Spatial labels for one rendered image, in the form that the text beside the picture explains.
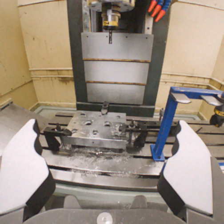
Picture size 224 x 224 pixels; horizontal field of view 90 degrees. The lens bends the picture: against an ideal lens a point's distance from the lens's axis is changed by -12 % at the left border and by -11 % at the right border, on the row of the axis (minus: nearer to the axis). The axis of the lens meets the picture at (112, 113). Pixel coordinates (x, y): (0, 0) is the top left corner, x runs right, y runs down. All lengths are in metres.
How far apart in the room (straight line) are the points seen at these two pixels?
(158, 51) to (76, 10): 0.62
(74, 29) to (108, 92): 0.51
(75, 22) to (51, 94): 0.94
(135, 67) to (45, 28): 0.99
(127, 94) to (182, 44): 0.75
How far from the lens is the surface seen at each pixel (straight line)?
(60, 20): 1.47
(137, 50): 0.93
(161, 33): 1.00
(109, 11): 0.49
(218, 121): 0.54
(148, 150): 0.66
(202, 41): 1.52
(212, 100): 0.50
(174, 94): 0.45
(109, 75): 0.96
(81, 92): 1.10
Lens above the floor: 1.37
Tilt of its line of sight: 31 degrees down
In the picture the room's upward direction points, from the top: 1 degrees clockwise
